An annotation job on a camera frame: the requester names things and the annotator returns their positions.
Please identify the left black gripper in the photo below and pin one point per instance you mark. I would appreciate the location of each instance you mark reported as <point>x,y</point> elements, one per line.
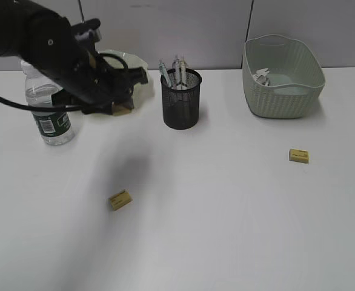
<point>101,81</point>

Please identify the yellow eraser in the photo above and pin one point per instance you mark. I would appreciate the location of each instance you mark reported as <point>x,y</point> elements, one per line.
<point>119,200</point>
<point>296,155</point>
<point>120,109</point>

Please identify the blue grey pen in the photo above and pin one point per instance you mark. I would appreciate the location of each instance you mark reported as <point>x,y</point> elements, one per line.
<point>164,73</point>

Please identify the clear water bottle green label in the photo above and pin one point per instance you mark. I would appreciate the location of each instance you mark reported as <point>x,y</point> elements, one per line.
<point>55,127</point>

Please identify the beige grip pen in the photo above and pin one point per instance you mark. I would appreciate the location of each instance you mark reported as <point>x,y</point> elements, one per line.
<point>183,65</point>

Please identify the white waste paper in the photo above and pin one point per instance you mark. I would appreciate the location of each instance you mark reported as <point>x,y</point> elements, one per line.
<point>261,76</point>

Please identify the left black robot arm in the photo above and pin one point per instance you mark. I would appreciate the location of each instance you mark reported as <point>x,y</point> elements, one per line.
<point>13,16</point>

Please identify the pale green wavy plate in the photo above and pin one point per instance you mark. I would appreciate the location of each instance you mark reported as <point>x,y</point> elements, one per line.
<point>142,93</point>

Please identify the black mesh pen holder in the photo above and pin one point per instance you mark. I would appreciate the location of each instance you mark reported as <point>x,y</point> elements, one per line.
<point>180,108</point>

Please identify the pale green woven basket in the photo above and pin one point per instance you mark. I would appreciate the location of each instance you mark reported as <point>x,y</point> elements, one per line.
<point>296,77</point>

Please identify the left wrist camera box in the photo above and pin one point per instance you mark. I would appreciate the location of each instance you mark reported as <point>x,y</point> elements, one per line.
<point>87,31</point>

